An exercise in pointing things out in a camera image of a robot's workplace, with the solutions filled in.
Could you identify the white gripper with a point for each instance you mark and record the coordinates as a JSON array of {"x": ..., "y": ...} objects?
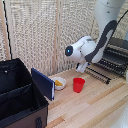
[{"x": 81, "y": 67}]

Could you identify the black oven tray rack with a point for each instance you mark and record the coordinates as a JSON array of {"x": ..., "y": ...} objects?
[{"x": 98, "y": 76}]

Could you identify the white bowl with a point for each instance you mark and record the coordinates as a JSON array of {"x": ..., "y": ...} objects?
[{"x": 61, "y": 86}]

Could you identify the yellow food piece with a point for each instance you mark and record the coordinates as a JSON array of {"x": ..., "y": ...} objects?
[{"x": 58, "y": 83}]

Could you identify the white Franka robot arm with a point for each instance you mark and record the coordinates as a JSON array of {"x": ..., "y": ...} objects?
[{"x": 96, "y": 36}]

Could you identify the black toaster oven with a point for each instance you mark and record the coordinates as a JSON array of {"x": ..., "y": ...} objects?
[{"x": 115, "y": 58}]

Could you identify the red plastic cup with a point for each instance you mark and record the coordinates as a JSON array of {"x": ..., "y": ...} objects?
[{"x": 78, "y": 85}]

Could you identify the blue book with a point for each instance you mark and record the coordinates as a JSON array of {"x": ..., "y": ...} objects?
[{"x": 43, "y": 83}]

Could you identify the beige woven folding screen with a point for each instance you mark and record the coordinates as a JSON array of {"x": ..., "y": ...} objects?
[{"x": 30, "y": 33}]

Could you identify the black fabric storage box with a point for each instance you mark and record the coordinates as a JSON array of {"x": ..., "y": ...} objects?
[{"x": 16, "y": 96}]

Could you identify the black vertical pole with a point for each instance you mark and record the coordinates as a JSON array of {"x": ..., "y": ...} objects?
[{"x": 6, "y": 30}]

